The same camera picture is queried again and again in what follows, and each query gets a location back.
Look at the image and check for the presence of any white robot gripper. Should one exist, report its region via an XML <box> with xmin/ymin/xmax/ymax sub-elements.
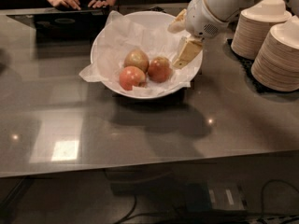
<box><xmin>167</xmin><ymin>0</ymin><xmax>228</xmax><ymax>69</ymax></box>

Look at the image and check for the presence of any red apple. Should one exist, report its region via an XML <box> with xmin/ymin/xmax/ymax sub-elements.
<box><xmin>119</xmin><ymin>66</ymin><xmax>146</xmax><ymax>91</ymax></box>
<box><xmin>148</xmin><ymin>57</ymin><xmax>172</xmax><ymax>83</ymax></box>

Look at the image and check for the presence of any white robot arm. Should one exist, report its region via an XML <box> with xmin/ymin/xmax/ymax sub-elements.
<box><xmin>168</xmin><ymin>0</ymin><xmax>299</xmax><ymax>38</ymax></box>

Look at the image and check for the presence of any yellowish apple at back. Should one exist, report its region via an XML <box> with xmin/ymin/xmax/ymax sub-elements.
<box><xmin>124</xmin><ymin>49</ymin><xmax>150</xmax><ymax>73</ymax></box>

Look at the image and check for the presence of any white bowl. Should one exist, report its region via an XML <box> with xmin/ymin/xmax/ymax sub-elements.
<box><xmin>90</xmin><ymin>10</ymin><xmax>204</xmax><ymax>100</ymax></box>

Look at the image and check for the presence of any person's left hand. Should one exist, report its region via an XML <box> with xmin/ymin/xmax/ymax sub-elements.
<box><xmin>88</xmin><ymin>0</ymin><xmax>109</xmax><ymax>8</ymax></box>

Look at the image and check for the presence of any person's right hand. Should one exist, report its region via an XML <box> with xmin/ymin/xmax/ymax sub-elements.
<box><xmin>50</xmin><ymin>0</ymin><xmax>80</xmax><ymax>10</ymax></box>

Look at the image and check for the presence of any white paper liner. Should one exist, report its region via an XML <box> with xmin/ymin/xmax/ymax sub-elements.
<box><xmin>78</xmin><ymin>9</ymin><xmax>196</xmax><ymax>98</ymax></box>

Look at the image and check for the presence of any black tray under bowls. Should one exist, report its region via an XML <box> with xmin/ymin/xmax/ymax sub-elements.
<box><xmin>227</xmin><ymin>35</ymin><xmax>299</xmax><ymax>93</ymax></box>

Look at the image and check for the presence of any rear stack of paper bowls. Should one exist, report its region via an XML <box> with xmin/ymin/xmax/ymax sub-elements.
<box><xmin>231</xmin><ymin>0</ymin><xmax>292</xmax><ymax>60</ymax></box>

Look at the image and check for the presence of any stack of paper bowls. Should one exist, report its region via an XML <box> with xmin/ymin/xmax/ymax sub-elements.
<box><xmin>251</xmin><ymin>16</ymin><xmax>299</xmax><ymax>91</ymax></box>
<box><xmin>231</xmin><ymin>0</ymin><xmax>292</xmax><ymax>60</ymax></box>

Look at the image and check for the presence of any front stack of paper bowls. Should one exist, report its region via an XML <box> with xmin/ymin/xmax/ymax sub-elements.
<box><xmin>251</xmin><ymin>16</ymin><xmax>299</xmax><ymax>91</ymax></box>

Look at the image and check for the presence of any black laptop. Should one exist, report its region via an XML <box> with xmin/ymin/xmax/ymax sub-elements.
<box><xmin>8</xmin><ymin>7</ymin><xmax>110</xmax><ymax>39</ymax></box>

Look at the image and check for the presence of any black box under table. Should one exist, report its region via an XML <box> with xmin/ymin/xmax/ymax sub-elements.
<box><xmin>184</xmin><ymin>183</ymin><xmax>248</xmax><ymax>212</ymax></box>

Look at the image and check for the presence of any black cable on floor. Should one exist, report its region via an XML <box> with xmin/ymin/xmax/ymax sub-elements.
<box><xmin>260</xmin><ymin>179</ymin><xmax>299</xmax><ymax>217</ymax></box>

